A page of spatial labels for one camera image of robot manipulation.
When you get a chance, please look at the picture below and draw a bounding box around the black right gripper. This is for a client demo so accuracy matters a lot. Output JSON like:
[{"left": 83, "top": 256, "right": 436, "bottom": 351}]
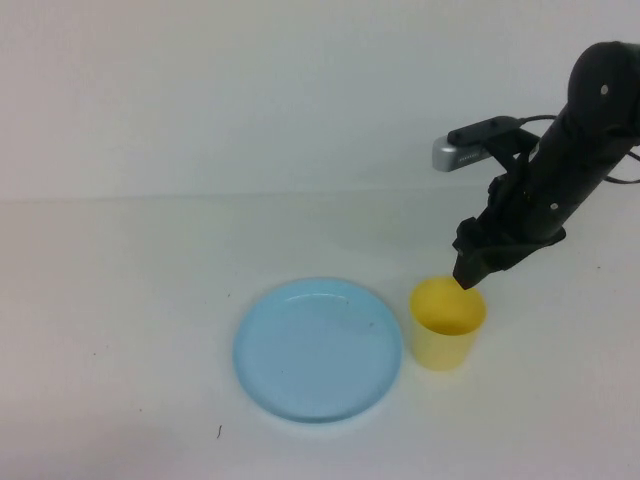
[{"left": 452, "top": 164, "right": 569, "bottom": 292}]

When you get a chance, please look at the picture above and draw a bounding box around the yellow plastic cup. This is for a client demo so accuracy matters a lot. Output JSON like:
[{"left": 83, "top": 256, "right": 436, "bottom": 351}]
[{"left": 409, "top": 275, "right": 488, "bottom": 372}]

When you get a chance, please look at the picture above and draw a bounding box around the light blue round plate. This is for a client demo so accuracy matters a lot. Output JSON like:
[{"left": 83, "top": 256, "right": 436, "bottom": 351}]
[{"left": 232, "top": 277, "right": 404, "bottom": 425}]

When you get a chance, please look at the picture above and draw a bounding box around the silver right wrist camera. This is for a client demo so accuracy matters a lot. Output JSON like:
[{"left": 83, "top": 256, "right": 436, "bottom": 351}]
[{"left": 432, "top": 115, "right": 522, "bottom": 172}]

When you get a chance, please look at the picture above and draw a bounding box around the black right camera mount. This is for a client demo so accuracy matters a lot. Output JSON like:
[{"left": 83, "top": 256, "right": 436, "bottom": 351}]
[{"left": 482, "top": 127, "right": 542, "bottom": 177}]

